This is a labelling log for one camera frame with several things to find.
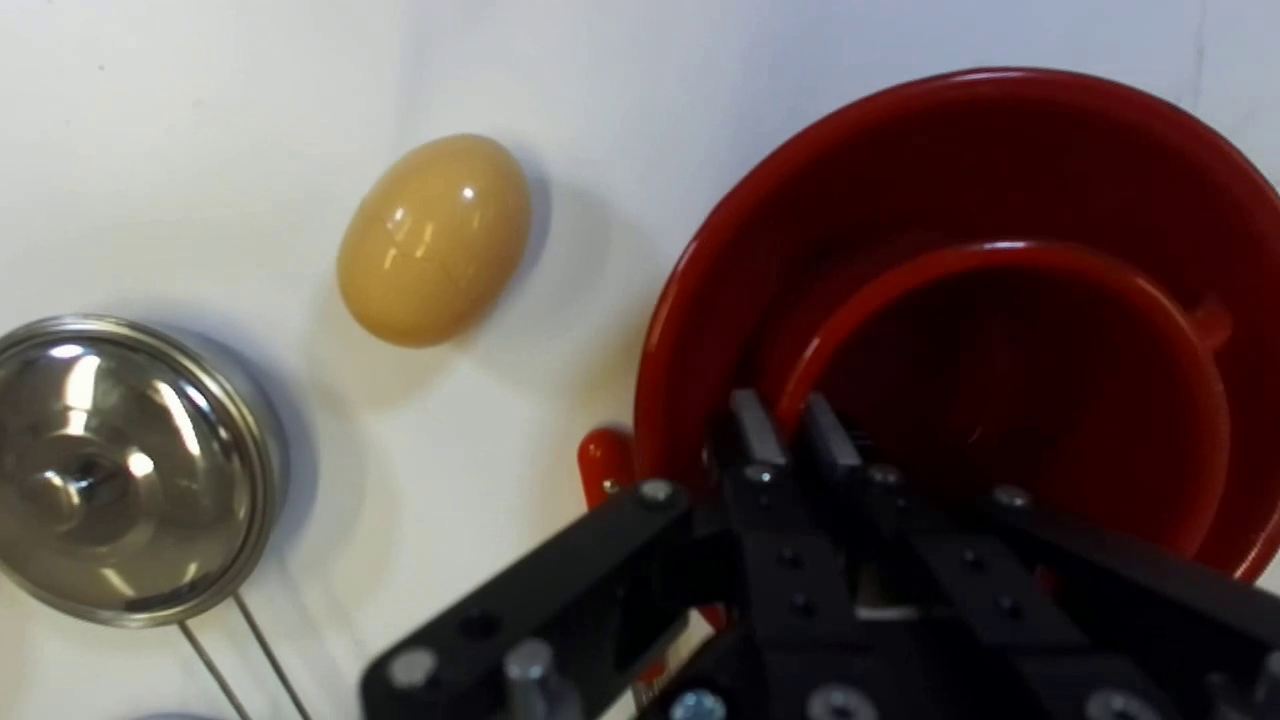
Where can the tan toy egg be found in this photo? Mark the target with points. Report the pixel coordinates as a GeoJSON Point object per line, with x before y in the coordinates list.
{"type": "Point", "coordinates": [430, 243]}

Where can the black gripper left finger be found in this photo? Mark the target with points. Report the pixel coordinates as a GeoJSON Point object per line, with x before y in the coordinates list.
{"type": "Point", "coordinates": [760, 460]}

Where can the red plastic bowl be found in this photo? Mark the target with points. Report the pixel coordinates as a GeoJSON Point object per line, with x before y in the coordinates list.
{"type": "Point", "coordinates": [745, 243]}

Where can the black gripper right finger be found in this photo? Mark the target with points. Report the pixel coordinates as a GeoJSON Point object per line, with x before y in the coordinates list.
{"type": "Point", "coordinates": [843, 460]}

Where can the red plastic cup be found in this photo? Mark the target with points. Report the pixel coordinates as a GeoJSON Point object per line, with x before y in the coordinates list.
{"type": "Point", "coordinates": [1015, 385]}

